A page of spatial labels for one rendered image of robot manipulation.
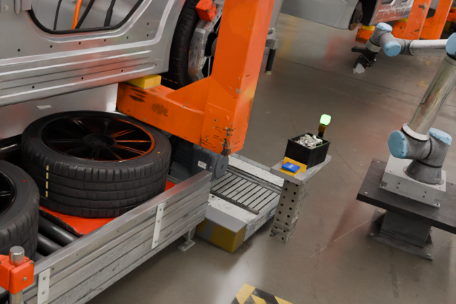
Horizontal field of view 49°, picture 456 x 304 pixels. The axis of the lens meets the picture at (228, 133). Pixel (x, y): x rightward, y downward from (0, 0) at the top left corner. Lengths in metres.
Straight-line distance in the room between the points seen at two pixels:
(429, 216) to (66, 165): 1.83
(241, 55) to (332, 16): 3.22
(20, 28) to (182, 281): 1.26
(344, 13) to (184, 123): 3.28
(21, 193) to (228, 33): 1.04
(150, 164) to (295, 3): 3.38
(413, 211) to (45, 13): 2.17
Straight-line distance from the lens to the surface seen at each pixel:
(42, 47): 2.03
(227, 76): 2.22
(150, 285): 2.32
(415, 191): 2.98
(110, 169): 2.10
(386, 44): 3.08
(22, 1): 1.89
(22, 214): 1.80
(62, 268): 1.84
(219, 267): 2.49
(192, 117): 2.36
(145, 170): 2.16
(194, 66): 2.72
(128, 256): 2.11
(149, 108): 2.50
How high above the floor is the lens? 1.48
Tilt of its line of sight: 22 degrees down
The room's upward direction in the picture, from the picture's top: 11 degrees clockwise
